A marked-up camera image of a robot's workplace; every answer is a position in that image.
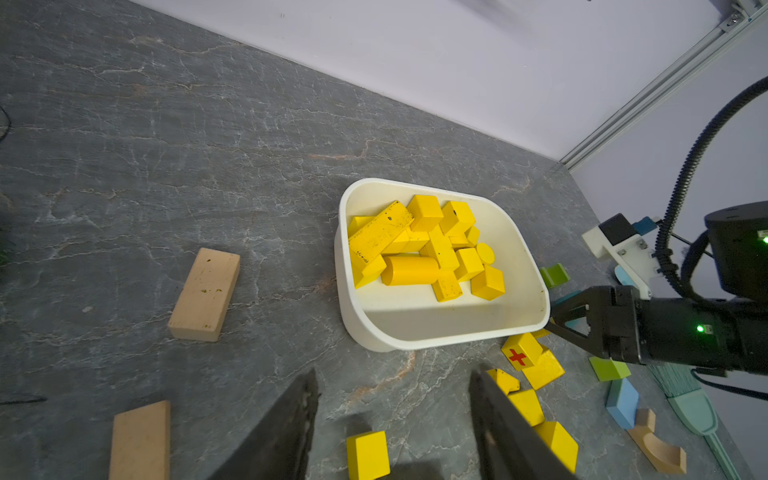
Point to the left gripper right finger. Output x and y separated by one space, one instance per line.
508 447

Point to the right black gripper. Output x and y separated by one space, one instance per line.
612 321

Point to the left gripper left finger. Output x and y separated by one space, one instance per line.
278 446

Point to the long yellow block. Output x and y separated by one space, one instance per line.
439 247

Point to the long yellow block diagonal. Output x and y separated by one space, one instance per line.
370 241

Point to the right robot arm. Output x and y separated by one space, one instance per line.
714 334

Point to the teal triangle block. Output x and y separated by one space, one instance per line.
569 309

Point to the light green cube block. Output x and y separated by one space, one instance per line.
607 370

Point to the teal toy shovel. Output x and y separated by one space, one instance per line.
623 277

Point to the green arch block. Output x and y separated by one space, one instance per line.
554 276

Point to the light blue flat block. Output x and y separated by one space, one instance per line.
622 403

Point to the teal toy rake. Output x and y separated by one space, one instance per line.
694 409

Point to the natural wood plank block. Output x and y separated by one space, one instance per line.
140 447

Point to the natural wood arch block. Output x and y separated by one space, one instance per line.
664 457

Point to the natural wood block upper left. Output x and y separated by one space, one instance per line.
201 308

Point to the white plastic bin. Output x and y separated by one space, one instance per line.
384 319

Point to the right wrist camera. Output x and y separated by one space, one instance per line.
617 239

